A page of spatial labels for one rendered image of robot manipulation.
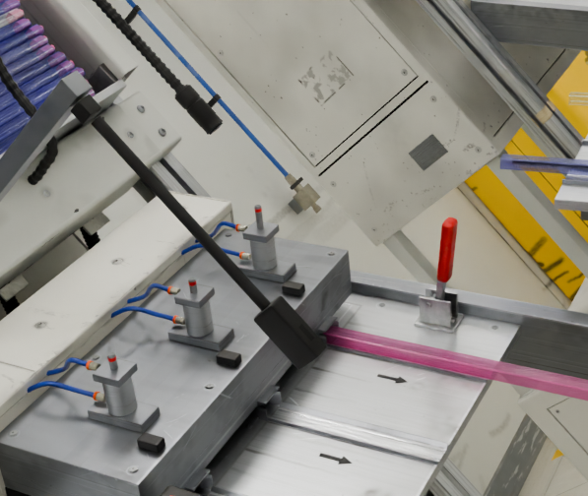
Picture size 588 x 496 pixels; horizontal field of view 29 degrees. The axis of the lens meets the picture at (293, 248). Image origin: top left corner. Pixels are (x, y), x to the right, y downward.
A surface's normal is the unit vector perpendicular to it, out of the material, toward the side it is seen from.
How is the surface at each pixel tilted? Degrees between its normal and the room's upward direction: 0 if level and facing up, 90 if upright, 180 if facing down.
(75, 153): 90
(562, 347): 90
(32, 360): 43
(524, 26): 90
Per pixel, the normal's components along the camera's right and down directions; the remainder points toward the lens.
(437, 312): -0.47, 0.48
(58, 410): -0.10, -0.86
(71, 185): 0.58, -0.48
